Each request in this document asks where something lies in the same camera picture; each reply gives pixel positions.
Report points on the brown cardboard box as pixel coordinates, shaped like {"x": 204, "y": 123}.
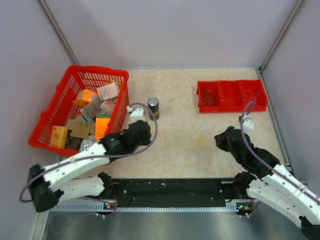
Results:
{"x": 80, "y": 129}

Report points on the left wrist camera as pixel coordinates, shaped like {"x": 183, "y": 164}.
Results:
{"x": 136, "y": 114}

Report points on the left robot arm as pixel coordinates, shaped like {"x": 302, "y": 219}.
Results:
{"x": 52, "y": 184}

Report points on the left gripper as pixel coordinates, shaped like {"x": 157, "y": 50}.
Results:
{"x": 147, "y": 140}

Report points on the black drink can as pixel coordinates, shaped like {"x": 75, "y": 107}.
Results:
{"x": 153, "y": 104}

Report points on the orange box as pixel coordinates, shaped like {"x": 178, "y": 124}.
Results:
{"x": 85, "y": 97}

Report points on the bright orange carton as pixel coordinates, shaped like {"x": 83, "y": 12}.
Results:
{"x": 101, "y": 125}

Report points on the pink packet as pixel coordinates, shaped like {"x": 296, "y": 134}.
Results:
{"x": 108, "y": 91}

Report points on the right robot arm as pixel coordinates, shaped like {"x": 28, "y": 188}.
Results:
{"x": 268, "y": 181}

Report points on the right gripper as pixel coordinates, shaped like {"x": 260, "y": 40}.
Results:
{"x": 220, "y": 139}

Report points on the red divided bin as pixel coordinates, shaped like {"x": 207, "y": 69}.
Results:
{"x": 230, "y": 96}

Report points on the yellow sponge box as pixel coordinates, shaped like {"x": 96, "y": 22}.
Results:
{"x": 58, "y": 136}

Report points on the silver foil packet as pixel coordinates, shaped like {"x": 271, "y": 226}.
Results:
{"x": 87, "y": 142}

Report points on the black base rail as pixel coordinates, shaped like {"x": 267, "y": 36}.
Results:
{"x": 175, "y": 192}

